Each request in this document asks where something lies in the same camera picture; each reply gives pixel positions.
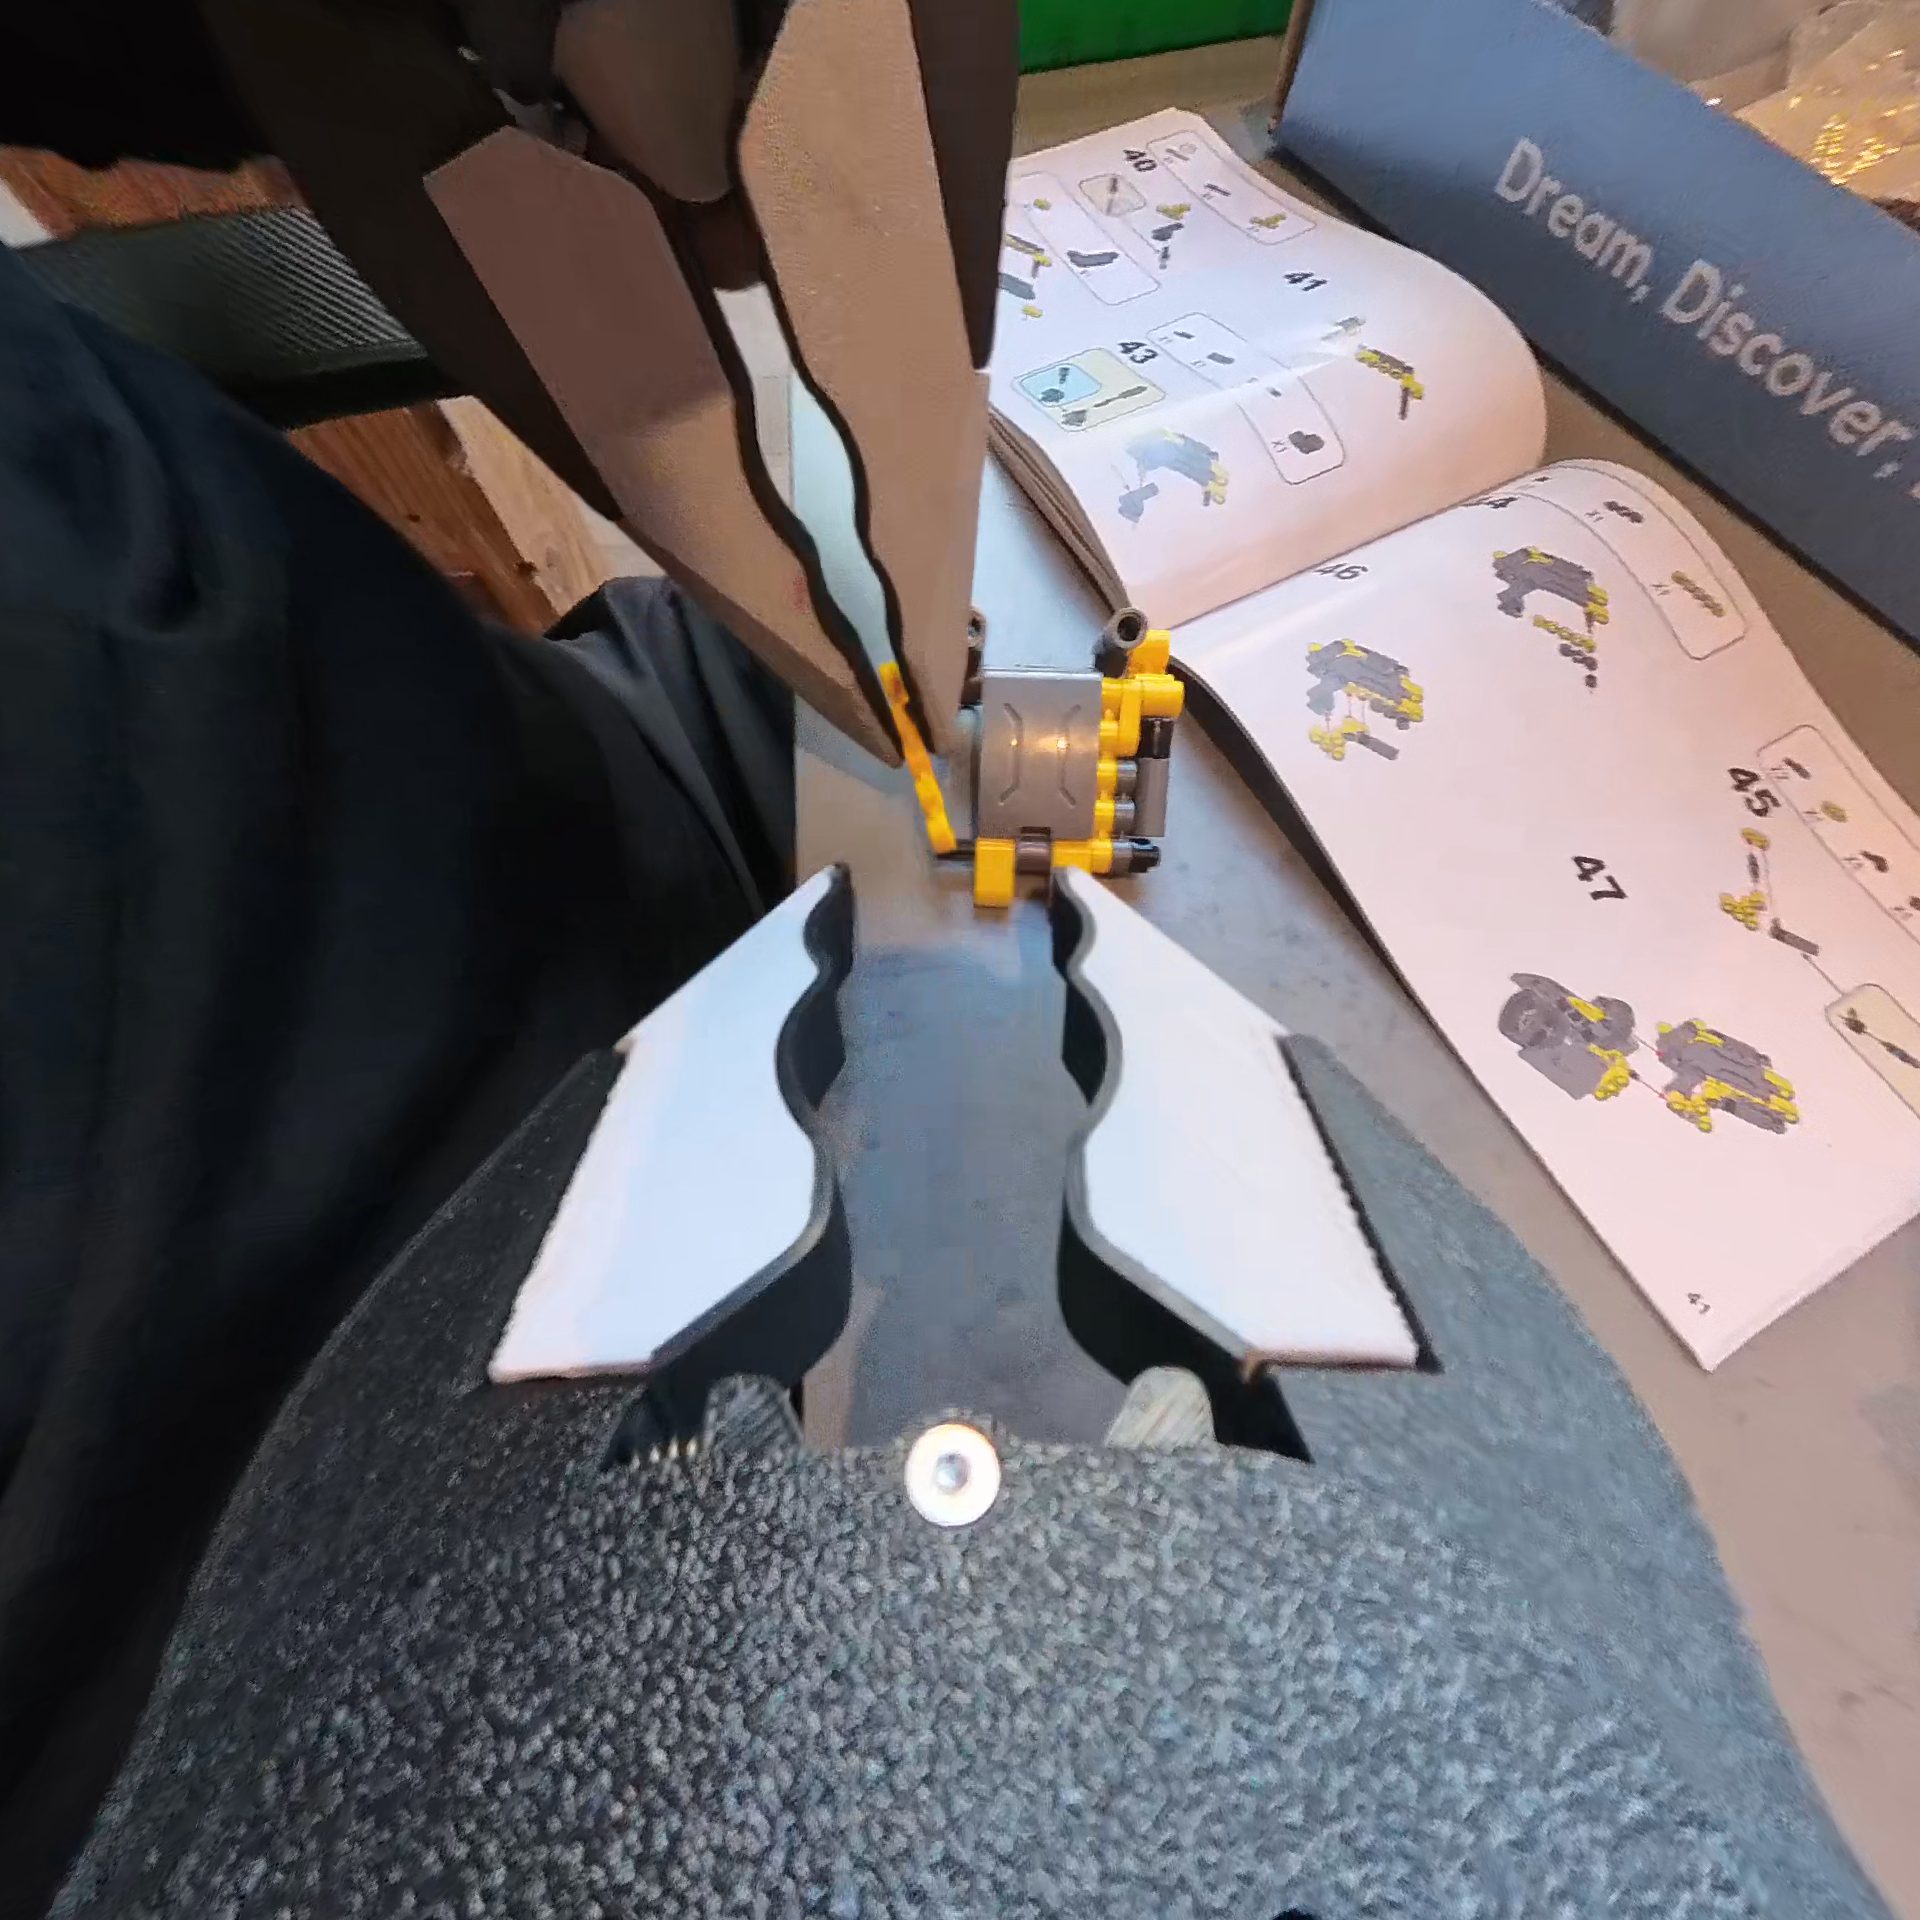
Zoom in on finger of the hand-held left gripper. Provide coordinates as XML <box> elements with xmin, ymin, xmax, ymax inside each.
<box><xmin>731</xmin><ymin>0</ymin><xmax>996</xmax><ymax>753</ymax></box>
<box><xmin>424</xmin><ymin>124</ymin><xmax>905</xmax><ymax>769</ymax></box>

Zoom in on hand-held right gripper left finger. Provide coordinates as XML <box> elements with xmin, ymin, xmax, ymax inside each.
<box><xmin>487</xmin><ymin>861</ymin><xmax>857</xmax><ymax>1389</ymax></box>

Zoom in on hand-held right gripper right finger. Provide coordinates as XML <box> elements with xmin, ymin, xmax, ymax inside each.
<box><xmin>1054</xmin><ymin>865</ymin><xmax>1425</xmax><ymax>1449</ymax></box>

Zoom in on yellow five-hole brick beam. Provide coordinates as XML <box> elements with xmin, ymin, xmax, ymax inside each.
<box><xmin>879</xmin><ymin>661</ymin><xmax>963</xmax><ymax>857</ymax></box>

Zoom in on grey yellow brick assembly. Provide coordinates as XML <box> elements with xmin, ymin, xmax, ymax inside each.
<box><xmin>922</xmin><ymin>607</ymin><xmax>1186</xmax><ymax>909</ymax></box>

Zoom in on grey desk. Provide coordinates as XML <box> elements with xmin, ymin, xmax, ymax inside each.
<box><xmin>787</xmin><ymin>60</ymin><xmax>1920</xmax><ymax>1920</ymax></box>

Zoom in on green object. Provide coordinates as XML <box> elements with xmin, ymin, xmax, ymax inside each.
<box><xmin>1019</xmin><ymin>0</ymin><xmax>1298</xmax><ymax>78</ymax></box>

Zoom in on person's dark clothing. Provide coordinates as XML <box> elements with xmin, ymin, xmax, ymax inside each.
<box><xmin>0</xmin><ymin>240</ymin><xmax>799</xmax><ymax>1920</ymax></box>

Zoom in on open instruction booklet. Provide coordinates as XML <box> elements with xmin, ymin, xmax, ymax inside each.
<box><xmin>984</xmin><ymin>108</ymin><xmax>1920</xmax><ymax>1374</ymax></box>

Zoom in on dark blue cardboard box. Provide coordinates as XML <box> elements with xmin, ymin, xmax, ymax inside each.
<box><xmin>1272</xmin><ymin>0</ymin><xmax>1920</xmax><ymax>653</ymax></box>

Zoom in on clear plastic bags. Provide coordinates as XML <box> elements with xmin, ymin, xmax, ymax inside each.
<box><xmin>1546</xmin><ymin>0</ymin><xmax>1920</xmax><ymax>225</ymax></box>

